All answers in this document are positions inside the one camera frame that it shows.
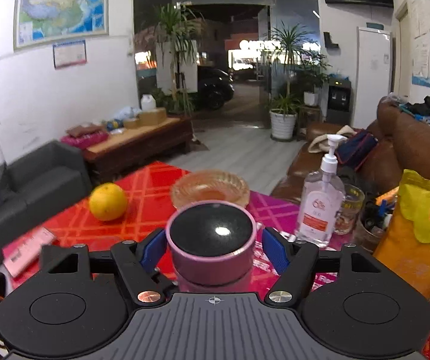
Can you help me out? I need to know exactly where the pink thermos cap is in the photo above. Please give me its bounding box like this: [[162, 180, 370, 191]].
[[165, 201, 257, 284]]

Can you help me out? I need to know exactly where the pink thermos bottle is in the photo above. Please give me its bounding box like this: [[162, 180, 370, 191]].
[[174, 269, 252, 293]]

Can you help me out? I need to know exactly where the hand sanitizer pump bottle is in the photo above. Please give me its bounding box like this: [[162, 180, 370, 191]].
[[295, 134, 346, 249]]

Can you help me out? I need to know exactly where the small glass jar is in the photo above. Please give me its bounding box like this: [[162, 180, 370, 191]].
[[335, 184, 365, 236]]

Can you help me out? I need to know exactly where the yellow orange fruit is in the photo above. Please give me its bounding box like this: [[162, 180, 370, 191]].
[[89, 183, 128, 222]]

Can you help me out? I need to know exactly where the red patterned tablecloth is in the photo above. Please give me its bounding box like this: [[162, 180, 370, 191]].
[[2, 160, 430, 360]]

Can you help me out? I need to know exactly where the bronze pen holder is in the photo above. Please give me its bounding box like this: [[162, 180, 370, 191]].
[[352, 187, 399, 254]]

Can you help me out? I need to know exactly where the glass ashtray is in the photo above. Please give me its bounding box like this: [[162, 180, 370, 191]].
[[170, 169, 250, 209]]

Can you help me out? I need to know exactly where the pink booklet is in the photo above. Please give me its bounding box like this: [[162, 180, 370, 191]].
[[2, 227, 57, 279]]

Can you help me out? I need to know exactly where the yellow dried mango bag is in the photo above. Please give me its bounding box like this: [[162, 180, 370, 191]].
[[374, 169, 430, 298]]

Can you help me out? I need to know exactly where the dark grey sofa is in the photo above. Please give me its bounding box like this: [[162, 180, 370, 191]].
[[0, 141, 92, 264]]

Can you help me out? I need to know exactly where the white potted plant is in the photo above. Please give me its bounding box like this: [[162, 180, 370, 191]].
[[269, 22, 308, 141]]

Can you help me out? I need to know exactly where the brown leather sofa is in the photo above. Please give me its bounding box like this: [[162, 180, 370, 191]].
[[271, 99, 430, 203]]

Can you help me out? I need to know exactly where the black water dispenser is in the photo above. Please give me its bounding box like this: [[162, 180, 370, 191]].
[[326, 77, 352, 125]]

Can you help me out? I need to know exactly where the black parked car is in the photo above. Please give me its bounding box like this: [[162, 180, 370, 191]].
[[139, 65, 235, 112]]

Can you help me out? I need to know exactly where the white door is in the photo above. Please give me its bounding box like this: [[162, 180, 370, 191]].
[[352, 27, 392, 128]]

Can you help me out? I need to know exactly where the tall palm plant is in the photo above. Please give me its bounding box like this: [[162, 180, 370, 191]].
[[153, 3, 204, 116]]

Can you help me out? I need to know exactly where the framed wall notice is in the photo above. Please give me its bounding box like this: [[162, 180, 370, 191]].
[[52, 40, 87, 70]]

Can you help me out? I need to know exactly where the wall map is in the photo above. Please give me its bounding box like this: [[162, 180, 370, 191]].
[[13, 0, 109, 50]]

